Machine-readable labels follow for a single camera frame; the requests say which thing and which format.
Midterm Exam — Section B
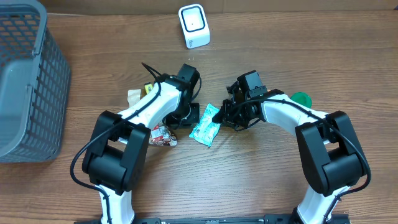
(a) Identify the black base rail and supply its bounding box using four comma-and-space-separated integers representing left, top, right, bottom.
130, 213, 352, 224

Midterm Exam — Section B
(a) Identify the grey plastic mesh basket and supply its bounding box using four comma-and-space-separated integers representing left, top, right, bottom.
1, 1, 72, 163

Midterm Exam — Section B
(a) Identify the beige brown snack bag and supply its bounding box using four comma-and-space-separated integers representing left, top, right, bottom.
127, 89, 177, 146

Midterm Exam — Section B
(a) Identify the white barcode scanner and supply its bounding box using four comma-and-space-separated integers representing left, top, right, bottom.
178, 4, 210, 49

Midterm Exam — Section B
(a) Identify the green lid round jar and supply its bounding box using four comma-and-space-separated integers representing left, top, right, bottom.
290, 92, 312, 108

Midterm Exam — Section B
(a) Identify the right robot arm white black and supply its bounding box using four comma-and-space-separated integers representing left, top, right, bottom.
213, 70, 371, 223

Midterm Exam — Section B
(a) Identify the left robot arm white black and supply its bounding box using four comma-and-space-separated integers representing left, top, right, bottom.
70, 64, 201, 223

